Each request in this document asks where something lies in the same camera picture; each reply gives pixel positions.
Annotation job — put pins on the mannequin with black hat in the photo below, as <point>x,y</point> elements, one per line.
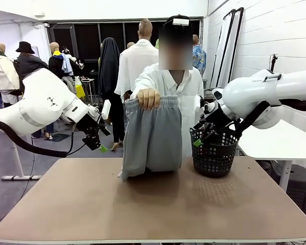
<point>28,63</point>

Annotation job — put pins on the small white folding table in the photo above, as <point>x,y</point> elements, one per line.
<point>89,80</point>

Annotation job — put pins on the black perforated plastic basket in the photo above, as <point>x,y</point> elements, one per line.
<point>214,163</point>

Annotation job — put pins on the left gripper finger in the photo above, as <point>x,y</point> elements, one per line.
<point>91,143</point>
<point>105,130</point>

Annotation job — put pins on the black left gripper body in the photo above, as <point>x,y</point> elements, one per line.
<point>90,127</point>

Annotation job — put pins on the yellow tablecloth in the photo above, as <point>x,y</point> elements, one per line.
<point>80,92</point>

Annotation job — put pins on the black framed white panel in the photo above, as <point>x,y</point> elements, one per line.
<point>223,46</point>
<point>234,51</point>

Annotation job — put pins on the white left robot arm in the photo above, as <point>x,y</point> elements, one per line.
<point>46,102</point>

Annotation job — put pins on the mannequin in black cloak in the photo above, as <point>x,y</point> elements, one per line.
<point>109,66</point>

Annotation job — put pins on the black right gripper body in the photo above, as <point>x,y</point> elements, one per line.
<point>211,114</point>

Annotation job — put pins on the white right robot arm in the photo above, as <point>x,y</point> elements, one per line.
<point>244,94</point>

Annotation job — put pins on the mannequin with yellow scarf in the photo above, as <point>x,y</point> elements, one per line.
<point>57,63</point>

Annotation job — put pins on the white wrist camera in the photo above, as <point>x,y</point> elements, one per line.
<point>198,102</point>
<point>106,108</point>

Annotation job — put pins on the person in blue floral shirt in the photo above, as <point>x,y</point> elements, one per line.
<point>200,60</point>

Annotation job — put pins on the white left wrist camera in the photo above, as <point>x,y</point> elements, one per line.
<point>106,108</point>

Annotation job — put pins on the black tripod stand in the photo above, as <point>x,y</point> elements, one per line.
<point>273,62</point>

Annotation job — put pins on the grey training pants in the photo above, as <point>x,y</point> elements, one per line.
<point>153,143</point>

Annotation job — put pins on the person's right hand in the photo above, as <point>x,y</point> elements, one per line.
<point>149,98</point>

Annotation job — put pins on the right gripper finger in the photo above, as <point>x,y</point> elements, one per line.
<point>201,126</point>
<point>204,137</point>

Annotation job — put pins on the person in white shirt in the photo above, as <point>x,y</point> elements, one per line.
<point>186,89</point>

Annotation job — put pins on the black cap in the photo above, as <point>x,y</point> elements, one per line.
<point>169,21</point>

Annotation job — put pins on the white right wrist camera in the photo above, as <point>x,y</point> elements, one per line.
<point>198,102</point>

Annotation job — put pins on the mannequin in cream jacket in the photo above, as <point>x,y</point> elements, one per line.
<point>2,71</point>

